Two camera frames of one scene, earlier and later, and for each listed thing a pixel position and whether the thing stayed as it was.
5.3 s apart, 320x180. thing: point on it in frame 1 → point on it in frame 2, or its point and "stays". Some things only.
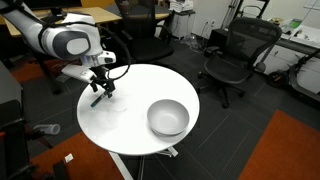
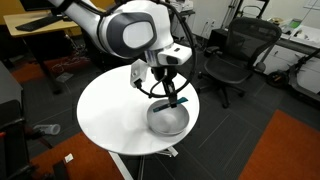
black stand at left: (14, 146) stays
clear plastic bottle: (49, 128) stays
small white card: (68, 157) stays
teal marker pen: (97, 99) → (168, 105)
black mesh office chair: (247, 39) stays
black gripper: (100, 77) → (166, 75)
